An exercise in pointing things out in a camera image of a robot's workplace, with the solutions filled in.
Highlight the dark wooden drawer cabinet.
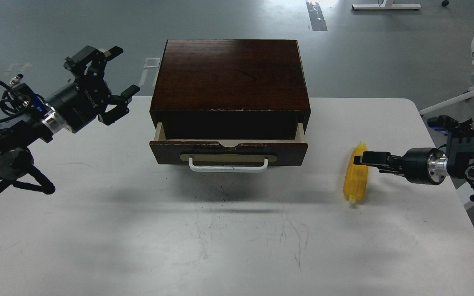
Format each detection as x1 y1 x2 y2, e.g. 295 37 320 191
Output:
150 39 311 140

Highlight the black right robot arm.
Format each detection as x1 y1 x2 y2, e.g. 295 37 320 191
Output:
352 116 474 202

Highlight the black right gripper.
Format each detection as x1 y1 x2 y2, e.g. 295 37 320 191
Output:
353 148 447 185

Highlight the yellow corn cob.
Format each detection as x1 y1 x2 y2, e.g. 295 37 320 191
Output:
343 142 369 207

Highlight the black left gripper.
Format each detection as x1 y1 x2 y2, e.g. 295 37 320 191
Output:
46 46 140 133

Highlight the black tape strip on floor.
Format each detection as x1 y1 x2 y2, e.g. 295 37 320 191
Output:
305 0 328 32

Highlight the white desk base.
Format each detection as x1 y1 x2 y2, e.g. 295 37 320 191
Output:
351 0 422 11

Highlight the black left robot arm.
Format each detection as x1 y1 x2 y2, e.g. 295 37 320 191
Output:
0 46 140 194

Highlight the wooden drawer with white handle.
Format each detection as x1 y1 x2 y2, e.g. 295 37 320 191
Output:
149 123 309 173

